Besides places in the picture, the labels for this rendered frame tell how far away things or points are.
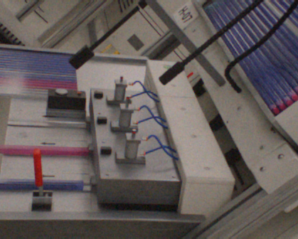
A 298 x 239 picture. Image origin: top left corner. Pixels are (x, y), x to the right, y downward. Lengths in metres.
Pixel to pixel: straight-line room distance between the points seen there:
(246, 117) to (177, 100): 0.21
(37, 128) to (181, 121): 0.29
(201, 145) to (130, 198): 0.16
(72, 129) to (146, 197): 0.29
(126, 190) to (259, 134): 0.23
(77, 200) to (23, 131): 0.24
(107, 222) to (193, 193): 0.14
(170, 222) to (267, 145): 0.19
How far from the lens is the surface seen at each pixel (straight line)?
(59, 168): 1.09
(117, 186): 0.98
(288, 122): 0.91
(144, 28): 2.37
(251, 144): 0.98
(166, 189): 0.99
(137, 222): 0.97
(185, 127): 1.11
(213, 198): 0.99
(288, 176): 0.93
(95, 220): 0.96
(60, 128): 1.22
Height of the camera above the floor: 1.44
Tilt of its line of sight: 13 degrees down
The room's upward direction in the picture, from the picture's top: 51 degrees clockwise
